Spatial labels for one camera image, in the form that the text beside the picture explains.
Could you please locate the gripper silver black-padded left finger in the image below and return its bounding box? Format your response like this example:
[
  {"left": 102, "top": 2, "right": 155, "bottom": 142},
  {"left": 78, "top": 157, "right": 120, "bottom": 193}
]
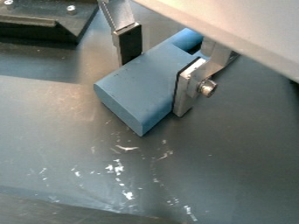
[{"left": 98, "top": 0, "right": 143, "bottom": 65}]

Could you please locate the black curved fixture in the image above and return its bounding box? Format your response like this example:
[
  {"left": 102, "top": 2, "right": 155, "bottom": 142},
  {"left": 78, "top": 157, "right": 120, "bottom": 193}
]
[{"left": 0, "top": 0, "right": 99, "bottom": 45}]

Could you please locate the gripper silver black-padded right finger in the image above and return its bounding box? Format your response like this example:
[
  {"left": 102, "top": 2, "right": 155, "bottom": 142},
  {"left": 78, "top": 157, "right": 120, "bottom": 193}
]
[{"left": 172, "top": 38, "right": 239, "bottom": 117}]

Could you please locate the light blue square-circle object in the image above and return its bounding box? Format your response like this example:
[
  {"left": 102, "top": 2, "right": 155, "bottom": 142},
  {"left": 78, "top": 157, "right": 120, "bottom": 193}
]
[{"left": 94, "top": 29, "right": 203, "bottom": 137}]

